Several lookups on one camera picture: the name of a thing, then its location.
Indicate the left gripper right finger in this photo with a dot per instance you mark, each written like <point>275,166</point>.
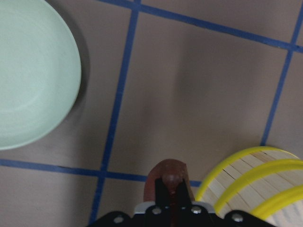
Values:
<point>182,197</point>

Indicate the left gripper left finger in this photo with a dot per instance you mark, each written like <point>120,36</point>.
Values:
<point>162,196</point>

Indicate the brown steamed bun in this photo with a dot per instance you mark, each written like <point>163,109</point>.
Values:
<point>172,172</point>

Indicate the yellow bamboo steamer layer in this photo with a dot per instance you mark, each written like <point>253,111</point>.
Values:
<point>283,210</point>
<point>249,177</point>

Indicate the light green plate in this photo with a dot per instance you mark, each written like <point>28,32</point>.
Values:
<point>40,71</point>

